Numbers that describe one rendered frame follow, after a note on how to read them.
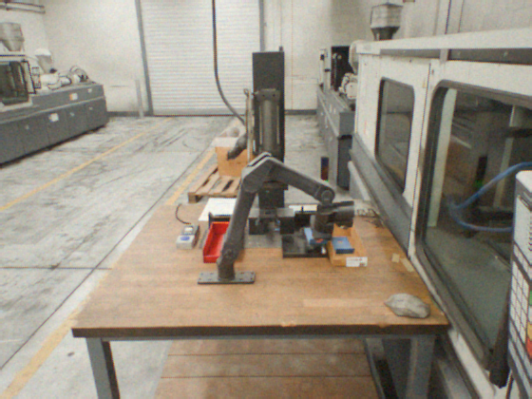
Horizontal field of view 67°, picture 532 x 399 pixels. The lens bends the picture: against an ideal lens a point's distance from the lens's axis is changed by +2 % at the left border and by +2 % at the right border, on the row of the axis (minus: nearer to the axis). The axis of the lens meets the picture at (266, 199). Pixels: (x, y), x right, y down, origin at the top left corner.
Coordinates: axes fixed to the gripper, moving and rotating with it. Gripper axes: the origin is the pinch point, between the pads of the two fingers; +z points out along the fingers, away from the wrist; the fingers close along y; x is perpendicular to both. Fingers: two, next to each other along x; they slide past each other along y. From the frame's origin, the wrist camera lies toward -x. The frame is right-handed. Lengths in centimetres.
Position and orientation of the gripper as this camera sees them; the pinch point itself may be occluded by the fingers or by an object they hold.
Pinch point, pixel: (318, 239)
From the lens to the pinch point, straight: 150.8
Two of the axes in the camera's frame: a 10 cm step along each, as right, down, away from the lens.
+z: -0.1, 6.3, 7.7
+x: -10.0, 0.3, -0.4
